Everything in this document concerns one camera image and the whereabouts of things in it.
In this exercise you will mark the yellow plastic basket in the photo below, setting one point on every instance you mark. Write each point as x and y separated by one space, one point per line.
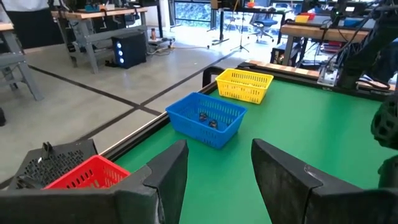
242 93

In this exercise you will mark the blue plastic basket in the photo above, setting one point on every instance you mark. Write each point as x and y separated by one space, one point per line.
202 135

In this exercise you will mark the wooden slab workbench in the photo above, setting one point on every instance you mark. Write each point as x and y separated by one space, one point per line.
323 32

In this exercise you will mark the small teal box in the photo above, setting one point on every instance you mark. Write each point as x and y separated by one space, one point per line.
91 7

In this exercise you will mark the red plastic basket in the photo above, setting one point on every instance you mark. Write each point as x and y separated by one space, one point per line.
90 174

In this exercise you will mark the person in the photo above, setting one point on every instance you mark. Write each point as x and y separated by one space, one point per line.
387 62

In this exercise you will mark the green table mat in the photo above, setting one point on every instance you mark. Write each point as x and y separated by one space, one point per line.
311 130

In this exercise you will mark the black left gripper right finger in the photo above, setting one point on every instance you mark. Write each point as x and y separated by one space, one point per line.
280 186

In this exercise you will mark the black computer blue lights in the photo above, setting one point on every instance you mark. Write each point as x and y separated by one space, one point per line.
133 49

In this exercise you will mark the small yellow bin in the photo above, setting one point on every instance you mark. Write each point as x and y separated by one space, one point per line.
301 18

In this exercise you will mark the black table border rail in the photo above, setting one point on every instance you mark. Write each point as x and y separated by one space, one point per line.
140 137

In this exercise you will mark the blue office chair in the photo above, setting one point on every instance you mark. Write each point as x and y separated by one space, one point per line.
265 22

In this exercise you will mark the black tripod stand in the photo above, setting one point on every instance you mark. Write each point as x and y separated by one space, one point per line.
241 31

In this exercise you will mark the brown bottle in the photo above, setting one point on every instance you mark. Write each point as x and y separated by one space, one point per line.
153 34

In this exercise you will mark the black standing desk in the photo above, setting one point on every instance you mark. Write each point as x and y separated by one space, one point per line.
221 28

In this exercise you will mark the small red bin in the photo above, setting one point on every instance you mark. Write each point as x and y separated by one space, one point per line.
308 15

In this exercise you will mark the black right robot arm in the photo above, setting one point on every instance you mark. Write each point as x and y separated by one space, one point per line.
385 124

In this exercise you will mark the grey metal bench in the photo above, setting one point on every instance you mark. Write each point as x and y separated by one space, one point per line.
12 59

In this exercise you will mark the small black clamp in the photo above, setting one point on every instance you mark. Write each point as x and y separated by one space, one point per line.
46 149

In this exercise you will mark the grey power strip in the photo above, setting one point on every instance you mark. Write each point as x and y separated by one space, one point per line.
161 42

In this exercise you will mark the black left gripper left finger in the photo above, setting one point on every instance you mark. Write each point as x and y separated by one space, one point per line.
171 186

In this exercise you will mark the black perforated computer tower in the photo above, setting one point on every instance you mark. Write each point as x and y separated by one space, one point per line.
46 168

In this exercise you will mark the window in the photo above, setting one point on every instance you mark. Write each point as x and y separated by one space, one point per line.
192 14

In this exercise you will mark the small blue bin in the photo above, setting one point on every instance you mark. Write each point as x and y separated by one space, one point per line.
351 21

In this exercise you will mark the grey workbench wooden surface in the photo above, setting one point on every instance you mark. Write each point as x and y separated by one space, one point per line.
93 14

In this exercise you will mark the silver mounting bracket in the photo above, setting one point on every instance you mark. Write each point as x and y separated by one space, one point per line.
326 76

